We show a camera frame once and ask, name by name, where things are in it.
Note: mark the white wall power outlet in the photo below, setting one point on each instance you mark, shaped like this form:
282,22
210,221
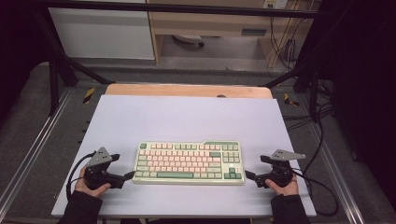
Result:
275,3

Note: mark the light wooden desk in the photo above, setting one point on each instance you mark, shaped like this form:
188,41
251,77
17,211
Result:
211,23

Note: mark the person's left hand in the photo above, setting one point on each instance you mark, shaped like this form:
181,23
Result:
83,186

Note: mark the person's right hand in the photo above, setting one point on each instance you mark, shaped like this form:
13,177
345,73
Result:
285,189

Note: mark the black metal frame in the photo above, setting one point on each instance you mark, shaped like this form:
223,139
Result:
186,8

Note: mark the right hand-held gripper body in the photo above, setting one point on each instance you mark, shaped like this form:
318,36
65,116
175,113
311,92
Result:
278,175

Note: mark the white cabinet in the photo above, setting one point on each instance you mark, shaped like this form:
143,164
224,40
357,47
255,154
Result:
102,34

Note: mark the green and pink keyboard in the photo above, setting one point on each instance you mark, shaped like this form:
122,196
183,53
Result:
186,163

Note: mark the aluminium floor rail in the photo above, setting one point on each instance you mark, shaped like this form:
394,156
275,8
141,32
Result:
34,149
339,180

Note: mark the white board sheet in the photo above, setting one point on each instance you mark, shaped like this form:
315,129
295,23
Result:
186,121

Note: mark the wooden table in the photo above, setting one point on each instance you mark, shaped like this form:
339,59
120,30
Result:
186,90

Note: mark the white chair base with caster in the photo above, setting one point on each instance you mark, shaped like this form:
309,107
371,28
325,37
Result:
188,38

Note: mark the dark curtain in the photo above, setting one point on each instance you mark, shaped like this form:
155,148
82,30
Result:
18,46
364,77

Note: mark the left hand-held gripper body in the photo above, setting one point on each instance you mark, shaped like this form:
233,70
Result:
100,174

